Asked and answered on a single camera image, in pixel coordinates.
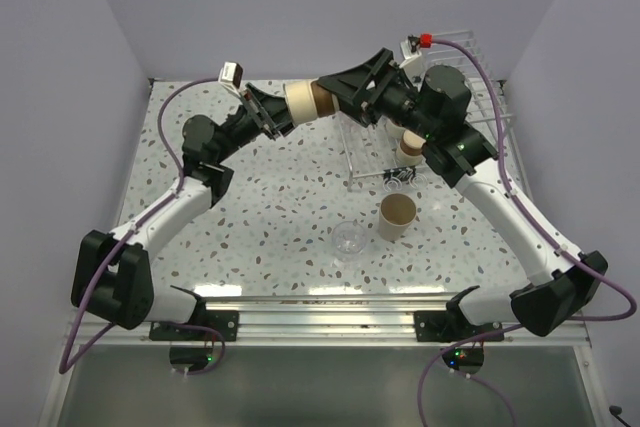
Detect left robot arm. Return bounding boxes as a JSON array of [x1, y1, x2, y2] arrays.
[[71, 84, 295, 340]]

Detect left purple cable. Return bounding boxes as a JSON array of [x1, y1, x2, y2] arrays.
[[58, 76, 224, 374]]

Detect beige plastic cup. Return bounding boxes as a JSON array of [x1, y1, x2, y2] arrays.
[[378, 193, 417, 242]]

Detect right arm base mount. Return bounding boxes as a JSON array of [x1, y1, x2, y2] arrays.
[[413, 310, 504, 375]]

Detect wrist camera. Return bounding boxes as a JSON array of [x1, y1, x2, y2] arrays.
[[400, 33, 433, 79], [218, 62, 243, 98]]

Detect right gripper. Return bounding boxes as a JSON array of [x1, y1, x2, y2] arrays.
[[318, 48, 439, 141]]

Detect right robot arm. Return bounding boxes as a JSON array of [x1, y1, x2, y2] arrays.
[[318, 49, 608, 340]]

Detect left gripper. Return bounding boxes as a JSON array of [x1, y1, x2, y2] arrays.
[[213, 83, 313, 164]]

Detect white wire dish rack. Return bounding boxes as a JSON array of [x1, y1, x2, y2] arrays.
[[334, 29, 516, 192]]

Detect large clear glass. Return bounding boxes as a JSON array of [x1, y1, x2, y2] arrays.
[[331, 220, 368, 267]]

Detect steel cup with cork band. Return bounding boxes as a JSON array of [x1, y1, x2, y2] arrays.
[[386, 119, 405, 139]]

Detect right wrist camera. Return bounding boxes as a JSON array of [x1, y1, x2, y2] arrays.
[[400, 33, 433, 79]]

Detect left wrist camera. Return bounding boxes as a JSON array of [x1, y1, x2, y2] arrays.
[[218, 62, 243, 98]]

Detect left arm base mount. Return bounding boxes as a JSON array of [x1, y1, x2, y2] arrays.
[[149, 311, 239, 377]]

